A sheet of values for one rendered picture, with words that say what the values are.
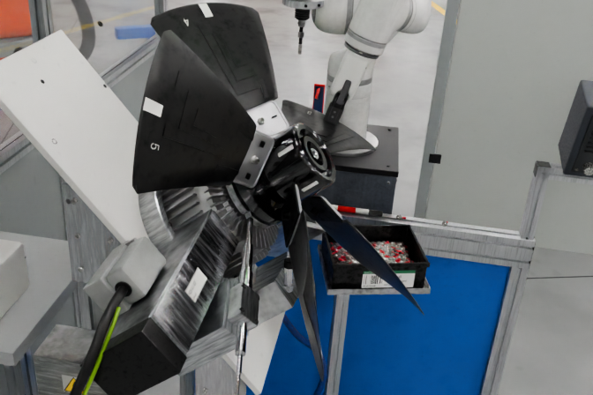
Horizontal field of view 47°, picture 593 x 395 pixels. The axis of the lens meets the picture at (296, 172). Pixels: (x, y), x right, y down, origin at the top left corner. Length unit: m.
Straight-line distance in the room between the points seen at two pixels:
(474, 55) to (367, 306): 1.50
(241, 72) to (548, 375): 1.86
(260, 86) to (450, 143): 2.05
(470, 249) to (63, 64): 1.04
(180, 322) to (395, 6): 0.74
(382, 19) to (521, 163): 1.99
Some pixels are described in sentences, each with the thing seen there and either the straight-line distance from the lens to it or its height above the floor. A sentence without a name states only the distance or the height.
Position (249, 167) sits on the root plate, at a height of 1.22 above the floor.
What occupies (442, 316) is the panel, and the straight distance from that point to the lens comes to 1.87.
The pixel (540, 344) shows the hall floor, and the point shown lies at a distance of 2.85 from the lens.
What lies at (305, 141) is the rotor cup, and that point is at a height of 1.24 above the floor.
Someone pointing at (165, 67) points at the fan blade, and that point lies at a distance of 0.93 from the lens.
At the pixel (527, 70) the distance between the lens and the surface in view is 3.09.
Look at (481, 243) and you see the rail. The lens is 1.72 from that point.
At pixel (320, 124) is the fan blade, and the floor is 1.16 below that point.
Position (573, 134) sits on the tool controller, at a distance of 1.62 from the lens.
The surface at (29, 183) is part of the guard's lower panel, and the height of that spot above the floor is 0.87.
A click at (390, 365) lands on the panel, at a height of 0.40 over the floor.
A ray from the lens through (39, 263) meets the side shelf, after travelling 1.54.
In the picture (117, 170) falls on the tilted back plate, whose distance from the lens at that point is 1.19.
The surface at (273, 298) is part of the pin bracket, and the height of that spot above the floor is 0.95.
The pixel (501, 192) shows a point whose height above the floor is 0.27.
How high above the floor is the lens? 1.70
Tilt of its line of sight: 26 degrees down
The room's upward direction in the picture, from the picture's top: 4 degrees clockwise
